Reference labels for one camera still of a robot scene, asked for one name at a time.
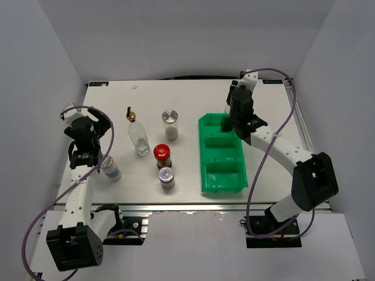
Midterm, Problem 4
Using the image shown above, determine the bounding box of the clear oil bottle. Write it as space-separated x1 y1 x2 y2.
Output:
126 107 150 156

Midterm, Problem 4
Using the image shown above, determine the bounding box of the dark sauce glass bottle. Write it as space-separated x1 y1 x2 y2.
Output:
220 104 233 132

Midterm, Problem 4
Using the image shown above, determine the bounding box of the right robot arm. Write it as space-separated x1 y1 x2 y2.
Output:
221 80 339 234

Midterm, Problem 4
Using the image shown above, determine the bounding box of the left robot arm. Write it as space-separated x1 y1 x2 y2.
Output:
46 106 124 272

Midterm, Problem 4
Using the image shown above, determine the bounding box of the right table logo sticker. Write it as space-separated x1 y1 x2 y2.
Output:
262 79 284 84

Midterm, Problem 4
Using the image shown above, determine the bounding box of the table logo sticker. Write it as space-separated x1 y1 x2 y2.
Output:
88 81 109 87
262 79 284 84

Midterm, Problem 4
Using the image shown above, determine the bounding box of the left table logo sticker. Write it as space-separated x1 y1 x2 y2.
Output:
88 81 109 87

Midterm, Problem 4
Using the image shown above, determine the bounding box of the blue label white jar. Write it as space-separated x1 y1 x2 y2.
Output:
100 155 122 181

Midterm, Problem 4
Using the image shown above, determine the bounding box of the green divided bin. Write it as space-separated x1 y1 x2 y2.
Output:
198 113 248 193

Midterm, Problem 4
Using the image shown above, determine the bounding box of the silver lid spice jar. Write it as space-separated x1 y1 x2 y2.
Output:
161 109 179 141

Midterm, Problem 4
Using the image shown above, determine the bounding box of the red lid sauce jar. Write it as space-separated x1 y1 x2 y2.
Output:
154 143 172 169

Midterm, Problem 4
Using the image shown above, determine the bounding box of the small silver lid jar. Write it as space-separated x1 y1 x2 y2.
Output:
159 167 175 190

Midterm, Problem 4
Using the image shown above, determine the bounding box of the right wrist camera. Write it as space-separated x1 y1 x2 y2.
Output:
236 69 258 92

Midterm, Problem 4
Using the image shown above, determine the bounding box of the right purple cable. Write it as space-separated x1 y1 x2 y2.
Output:
245 67 316 239

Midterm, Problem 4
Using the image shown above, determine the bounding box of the purple cable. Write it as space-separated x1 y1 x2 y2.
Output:
245 67 316 239
22 107 146 281

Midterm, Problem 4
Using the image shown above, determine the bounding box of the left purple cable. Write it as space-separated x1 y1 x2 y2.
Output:
22 107 146 281

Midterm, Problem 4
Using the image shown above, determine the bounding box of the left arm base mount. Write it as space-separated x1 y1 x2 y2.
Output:
103 216 148 246

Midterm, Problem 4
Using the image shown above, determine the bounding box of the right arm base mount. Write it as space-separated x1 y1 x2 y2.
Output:
238 214 302 249

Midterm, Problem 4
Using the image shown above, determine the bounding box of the right aluminium rail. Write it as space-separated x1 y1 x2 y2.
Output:
284 80 338 211

